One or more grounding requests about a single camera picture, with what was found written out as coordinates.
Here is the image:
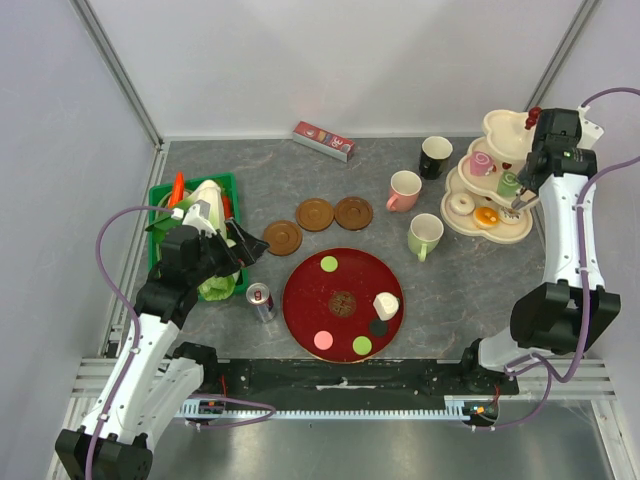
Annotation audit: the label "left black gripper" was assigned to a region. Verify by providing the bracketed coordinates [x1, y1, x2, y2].
[188, 217, 269, 285]

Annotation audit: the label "green swirl cake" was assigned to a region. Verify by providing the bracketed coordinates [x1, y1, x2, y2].
[497, 171, 521, 198]

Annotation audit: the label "metal tongs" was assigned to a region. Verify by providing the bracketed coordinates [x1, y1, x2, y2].
[510, 187, 529, 212]

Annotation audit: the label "brown coaster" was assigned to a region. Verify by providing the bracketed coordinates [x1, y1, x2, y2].
[263, 220, 303, 256]
[334, 196, 373, 231]
[296, 198, 334, 232]

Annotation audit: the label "pink swirl cake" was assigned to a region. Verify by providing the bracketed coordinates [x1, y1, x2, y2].
[469, 151, 496, 177]

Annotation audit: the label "green macaron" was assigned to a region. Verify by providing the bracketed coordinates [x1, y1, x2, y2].
[352, 336, 373, 356]
[320, 255, 338, 273]

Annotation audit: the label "orange glazed donut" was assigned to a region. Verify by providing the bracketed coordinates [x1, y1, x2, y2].
[472, 206, 500, 230]

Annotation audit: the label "white ring donut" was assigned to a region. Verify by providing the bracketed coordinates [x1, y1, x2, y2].
[449, 192, 476, 216]

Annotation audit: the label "dark red round tray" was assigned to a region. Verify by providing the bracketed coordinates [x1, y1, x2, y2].
[281, 248, 404, 364]

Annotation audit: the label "white cream cake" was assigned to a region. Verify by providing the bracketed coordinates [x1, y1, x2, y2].
[373, 292, 400, 322]

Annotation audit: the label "black sandwich cookie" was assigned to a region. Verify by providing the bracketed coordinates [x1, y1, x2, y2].
[369, 319, 389, 338]

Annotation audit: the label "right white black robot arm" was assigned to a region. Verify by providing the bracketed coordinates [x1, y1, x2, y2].
[457, 107, 621, 394]

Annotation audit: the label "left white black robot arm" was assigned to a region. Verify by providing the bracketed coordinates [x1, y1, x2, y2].
[55, 219, 269, 479]

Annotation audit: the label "energy drink can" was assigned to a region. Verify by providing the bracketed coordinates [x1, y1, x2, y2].
[246, 282, 276, 322]

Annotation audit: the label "toy napa cabbage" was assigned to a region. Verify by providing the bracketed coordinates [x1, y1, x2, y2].
[170, 180, 240, 302]

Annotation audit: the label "green plastic basket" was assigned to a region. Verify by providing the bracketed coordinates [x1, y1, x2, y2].
[146, 172, 249, 302]

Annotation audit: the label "cream three tier stand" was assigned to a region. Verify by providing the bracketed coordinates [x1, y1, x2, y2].
[440, 110, 537, 245]

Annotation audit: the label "toy orange carrot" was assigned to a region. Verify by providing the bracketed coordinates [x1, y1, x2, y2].
[167, 171, 185, 208]

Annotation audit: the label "pink macaron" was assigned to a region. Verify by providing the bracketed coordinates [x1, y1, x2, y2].
[313, 330, 334, 351]

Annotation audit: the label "black mug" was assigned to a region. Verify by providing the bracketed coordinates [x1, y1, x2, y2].
[419, 136, 453, 180]

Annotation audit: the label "red snack box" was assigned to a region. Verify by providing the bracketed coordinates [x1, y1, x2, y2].
[292, 121, 355, 162]

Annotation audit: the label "green mug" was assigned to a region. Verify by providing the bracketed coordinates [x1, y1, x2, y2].
[408, 213, 444, 262]

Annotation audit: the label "pink mug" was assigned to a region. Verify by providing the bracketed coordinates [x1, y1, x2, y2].
[386, 170, 422, 213]

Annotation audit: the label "white cable duct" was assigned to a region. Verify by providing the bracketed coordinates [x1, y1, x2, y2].
[174, 396, 498, 425]

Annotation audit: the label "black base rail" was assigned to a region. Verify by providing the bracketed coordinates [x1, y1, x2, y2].
[202, 359, 519, 398]

